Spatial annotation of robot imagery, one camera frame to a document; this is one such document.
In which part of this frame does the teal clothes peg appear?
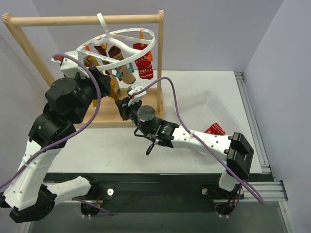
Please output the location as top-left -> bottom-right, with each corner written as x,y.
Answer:
115,65 -> 136,84

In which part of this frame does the mustard yellow sock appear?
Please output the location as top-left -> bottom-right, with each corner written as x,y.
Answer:
83,55 -> 121,101

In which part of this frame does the white round clip hanger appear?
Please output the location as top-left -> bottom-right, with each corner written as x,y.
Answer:
76,13 -> 156,72

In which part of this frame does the red snowflake sock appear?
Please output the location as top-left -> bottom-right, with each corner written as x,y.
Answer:
205,122 -> 226,135

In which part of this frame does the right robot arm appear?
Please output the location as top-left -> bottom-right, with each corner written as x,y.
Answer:
116,98 -> 254,198

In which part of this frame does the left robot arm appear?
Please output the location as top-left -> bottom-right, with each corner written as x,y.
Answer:
0,67 -> 111,223

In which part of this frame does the wooden hanger rack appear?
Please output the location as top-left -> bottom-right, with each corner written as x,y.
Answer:
2,11 -> 164,130

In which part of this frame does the maroon striped beige sock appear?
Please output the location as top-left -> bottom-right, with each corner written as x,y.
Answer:
93,45 -> 136,84

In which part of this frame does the red white patterned sock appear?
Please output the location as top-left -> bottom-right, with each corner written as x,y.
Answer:
135,51 -> 154,80

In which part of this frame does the white plastic basket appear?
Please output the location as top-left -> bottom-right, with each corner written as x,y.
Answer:
172,89 -> 244,135

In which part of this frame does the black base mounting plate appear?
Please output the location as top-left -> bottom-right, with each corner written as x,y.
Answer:
46,172 -> 243,214

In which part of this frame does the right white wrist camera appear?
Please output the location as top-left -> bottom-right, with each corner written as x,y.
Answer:
127,83 -> 147,106

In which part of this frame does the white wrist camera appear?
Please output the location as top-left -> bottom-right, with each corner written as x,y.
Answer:
127,83 -> 147,106
51,50 -> 88,78

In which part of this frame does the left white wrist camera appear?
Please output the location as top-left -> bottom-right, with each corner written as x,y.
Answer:
51,50 -> 88,78

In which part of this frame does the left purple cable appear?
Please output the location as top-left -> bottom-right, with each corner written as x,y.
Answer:
0,53 -> 102,190

